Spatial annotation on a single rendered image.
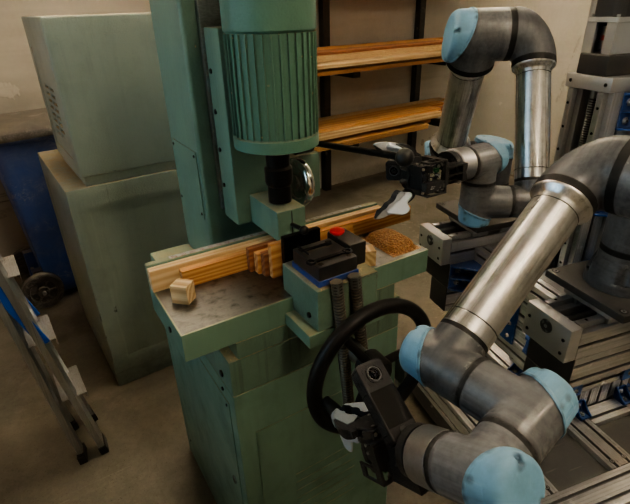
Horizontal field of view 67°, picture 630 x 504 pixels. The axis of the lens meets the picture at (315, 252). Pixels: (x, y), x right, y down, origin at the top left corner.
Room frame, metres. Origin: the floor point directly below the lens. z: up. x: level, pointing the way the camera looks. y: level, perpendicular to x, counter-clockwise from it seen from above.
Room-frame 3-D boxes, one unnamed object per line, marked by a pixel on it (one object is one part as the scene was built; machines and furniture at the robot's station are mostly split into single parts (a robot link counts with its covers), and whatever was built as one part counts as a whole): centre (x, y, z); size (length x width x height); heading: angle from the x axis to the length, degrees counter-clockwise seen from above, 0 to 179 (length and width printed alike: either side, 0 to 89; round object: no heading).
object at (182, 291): (0.81, 0.26, 0.92); 0.04 x 0.03 x 0.04; 74
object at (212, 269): (1.03, 0.01, 0.92); 0.62 x 0.02 x 0.04; 121
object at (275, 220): (1.01, 0.08, 0.99); 0.14 x 0.07 x 0.09; 31
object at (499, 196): (1.05, -0.40, 1.00); 0.11 x 0.08 x 0.11; 84
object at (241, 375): (1.09, 0.14, 0.76); 0.57 x 0.45 x 0.09; 31
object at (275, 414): (1.09, 0.14, 0.36); 0.58 x 0.45 x 0.71; 31
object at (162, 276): (1.01, 0.08, 0.93); 0.60 x 0.02 x 0.05; 121
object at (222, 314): (0.90, 0.02, 0.87); 0.61 x 0.30 x 0.06; 121
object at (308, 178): (1.17, 0.03, 1.02); 0.12 x 0.03 x 0.12; 31
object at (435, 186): (0.96, -0.25, 1.10); 0.12 x 0.09 x 0.08; 121
